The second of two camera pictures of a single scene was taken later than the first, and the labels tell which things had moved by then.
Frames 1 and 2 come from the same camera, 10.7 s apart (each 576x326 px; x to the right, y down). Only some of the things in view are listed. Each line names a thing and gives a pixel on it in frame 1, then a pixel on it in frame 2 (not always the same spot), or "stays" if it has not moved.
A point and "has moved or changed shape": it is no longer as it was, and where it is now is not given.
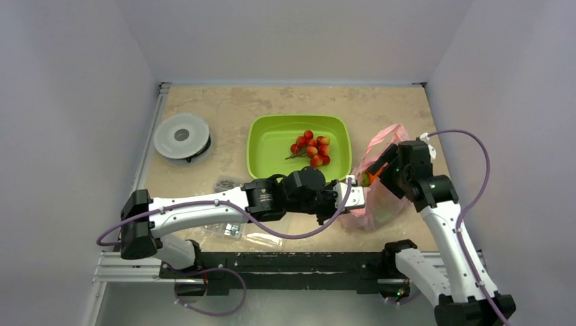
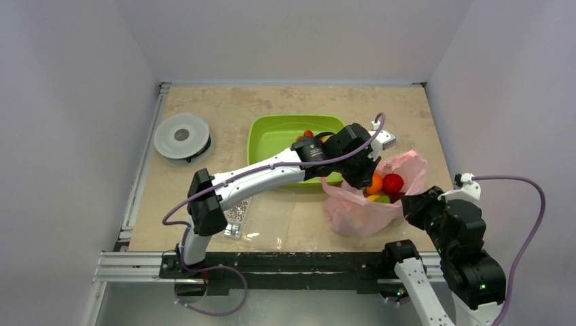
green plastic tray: x=280 y=144 stays
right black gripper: x=392 y=169 → x=415 y=206
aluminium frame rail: x=111 y=267 stays
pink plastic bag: x=384 y=209 has moved or changed shape
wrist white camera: x=433 y=152 → x=466 y=189
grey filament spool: x=185 y=136 stays
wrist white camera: x=356 y=195 → x=384 y=140
